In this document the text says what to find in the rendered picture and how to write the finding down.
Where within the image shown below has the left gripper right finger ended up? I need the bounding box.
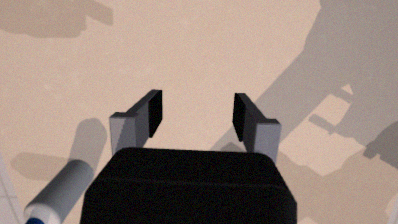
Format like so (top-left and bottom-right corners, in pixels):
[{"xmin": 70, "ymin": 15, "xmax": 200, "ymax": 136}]
[{"xmin": 232, "ymin": 93, "xmax": 282, "ymax": 165}]

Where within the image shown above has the grey cylinder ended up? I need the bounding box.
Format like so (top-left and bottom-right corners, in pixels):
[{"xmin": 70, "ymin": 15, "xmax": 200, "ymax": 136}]
[{"xmin": 23, "ymin": 160, "xmax": 94, "ymax": 224}]

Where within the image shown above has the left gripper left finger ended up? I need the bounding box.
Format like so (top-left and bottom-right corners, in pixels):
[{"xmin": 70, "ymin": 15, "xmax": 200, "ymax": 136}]
[{"xmin": 109, "ymin": 89, "xmax": 163, "ymax": 157}]

